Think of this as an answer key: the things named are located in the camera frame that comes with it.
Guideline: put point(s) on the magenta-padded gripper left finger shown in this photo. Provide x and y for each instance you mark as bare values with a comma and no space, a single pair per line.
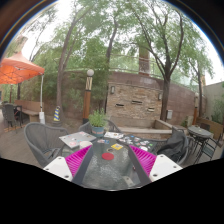
78,160

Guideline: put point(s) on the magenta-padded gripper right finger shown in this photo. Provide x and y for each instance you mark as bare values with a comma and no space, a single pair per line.
145,160

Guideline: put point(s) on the black laptop with stickers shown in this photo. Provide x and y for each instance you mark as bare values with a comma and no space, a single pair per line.
140,142

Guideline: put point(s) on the silver laptop with stickers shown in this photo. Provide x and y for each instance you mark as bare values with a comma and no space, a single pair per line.
76,138

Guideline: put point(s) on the flat round red coaster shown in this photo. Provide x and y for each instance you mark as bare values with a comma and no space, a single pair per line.
107,156

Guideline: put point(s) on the yellow square card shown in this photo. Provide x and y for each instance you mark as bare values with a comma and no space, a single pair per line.
117,146

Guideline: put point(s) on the black jacket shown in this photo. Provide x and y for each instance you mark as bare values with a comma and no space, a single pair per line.
173,146

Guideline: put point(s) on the green plant in blue pot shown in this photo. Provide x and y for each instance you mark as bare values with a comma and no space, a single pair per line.
97,121

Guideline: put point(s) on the grey chair holding jacket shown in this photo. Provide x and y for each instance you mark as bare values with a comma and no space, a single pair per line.
188,150

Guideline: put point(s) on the yellow blue striped cone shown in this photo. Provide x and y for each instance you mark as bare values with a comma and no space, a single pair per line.
57,114

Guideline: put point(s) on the round dark patio table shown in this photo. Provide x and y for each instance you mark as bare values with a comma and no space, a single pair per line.
199,132

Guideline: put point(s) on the black metal patio chair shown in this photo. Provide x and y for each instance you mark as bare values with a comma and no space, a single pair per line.
210,148

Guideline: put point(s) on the wooden bench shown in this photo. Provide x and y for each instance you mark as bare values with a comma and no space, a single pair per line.
29,108

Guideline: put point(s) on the orange canopy tent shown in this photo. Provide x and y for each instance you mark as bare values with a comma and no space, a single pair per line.
18,68

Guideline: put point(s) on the wooden lamp post white globe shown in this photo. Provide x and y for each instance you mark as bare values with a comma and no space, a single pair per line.
88,100

